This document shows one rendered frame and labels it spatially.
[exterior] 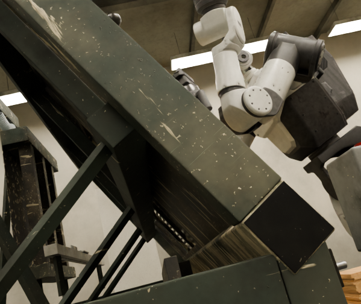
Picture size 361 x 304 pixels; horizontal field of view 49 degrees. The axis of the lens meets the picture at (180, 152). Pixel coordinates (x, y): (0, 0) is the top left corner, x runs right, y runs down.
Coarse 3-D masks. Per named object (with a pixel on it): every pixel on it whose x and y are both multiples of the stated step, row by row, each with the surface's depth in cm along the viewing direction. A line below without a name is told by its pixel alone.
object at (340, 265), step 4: (332, 252) 94; (332, 256) 93; (332, 260) 93; (336, 264) 93; (340, 264) 94; (344, 264) 94; (336, 268) 93; (340, 268) 94; (344, 268) 95; (336, 272) 92; (340, 276) 92; (340, 280) 92
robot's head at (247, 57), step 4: (240, 52) 131; (244, 52) 131; (248, 52) 132; (240, 56) 131; (244, 56) 132; (248, 56) 131; (252, 56) 132; (240, 60) 131; (244, 60) 131; (248, 60) 132; (252, 60) 132; (240, 64) 131; (244, 64) 131; (248, 64) 132
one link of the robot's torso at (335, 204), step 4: (332, 200) 131; (336, 200) 131; (332, 204) 131; (336, 204) 131; (340, 204) 131; (336, 208) 130; (340, 208) 130; (336, 212) 130; (340, 212) 130; (340, 216) 129; (344, 216) 126; (340, 220) 129; (344, 220) 127; (344, 224) 128; (348, 228) 126; (348, 232) 128
